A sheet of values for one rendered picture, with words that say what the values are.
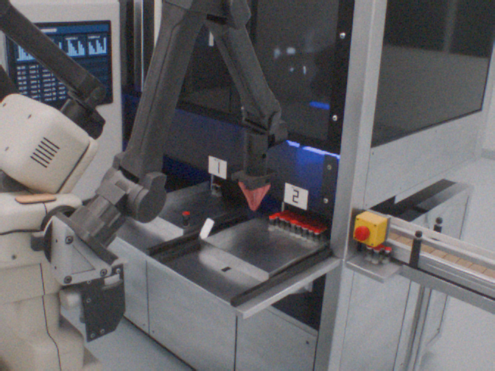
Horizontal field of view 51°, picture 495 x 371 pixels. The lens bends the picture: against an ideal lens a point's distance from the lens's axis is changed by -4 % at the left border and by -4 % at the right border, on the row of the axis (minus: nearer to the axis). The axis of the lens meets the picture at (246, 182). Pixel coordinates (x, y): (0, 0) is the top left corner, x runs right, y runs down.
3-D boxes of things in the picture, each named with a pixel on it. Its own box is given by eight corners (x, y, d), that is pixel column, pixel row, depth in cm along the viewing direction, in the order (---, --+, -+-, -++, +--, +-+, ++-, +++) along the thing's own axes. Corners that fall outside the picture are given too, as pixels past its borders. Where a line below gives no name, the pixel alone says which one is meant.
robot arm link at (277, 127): (244, 99, 125) (274, 113, 121) (271, 92, 134) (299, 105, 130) (233, 145, 130) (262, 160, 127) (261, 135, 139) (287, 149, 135)
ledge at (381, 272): (370, 252, 162) (371, 246, 161) (408, 267, 154) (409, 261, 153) (345, 267, 152) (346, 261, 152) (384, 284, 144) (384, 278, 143)
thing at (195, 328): (169, 219, 383) (169, 98, 352) (437, 352, 251) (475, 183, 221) (40, 263, 314) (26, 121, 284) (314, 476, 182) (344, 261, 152)
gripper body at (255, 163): (278, 178, 133) (279, 149, 131) (250, 188, 126) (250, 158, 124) (258, 171, 137) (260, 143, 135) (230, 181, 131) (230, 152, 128)
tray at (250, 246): (275, 218, 178) (276, 208, 177) (340, 244, 162) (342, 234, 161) (199, 249, 154) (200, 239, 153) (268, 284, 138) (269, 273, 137)
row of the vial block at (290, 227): (275, 225, 172) (276, 212, 171) (320, 244, 161) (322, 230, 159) (271, 227, 171) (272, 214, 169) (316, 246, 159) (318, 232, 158)
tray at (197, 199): (208, 189, 200) (208, 180, 199) (259, 210, 183) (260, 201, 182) (132, 213, 177) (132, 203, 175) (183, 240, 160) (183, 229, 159)
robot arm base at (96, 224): (51, 216, 94) (83, 239, 86) (81, 182, 96) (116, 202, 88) (79, 242, 99) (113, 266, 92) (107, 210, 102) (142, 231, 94)
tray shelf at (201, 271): (199, 190, 204) (199, 185, 203) (354, 255, 159) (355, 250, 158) (89, 224, 171) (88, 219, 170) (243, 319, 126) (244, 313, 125)
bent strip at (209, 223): (208, 235, 164) (208, 218, 162) (214, 238, 162) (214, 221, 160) (171, 249, 154) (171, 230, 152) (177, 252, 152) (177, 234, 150)
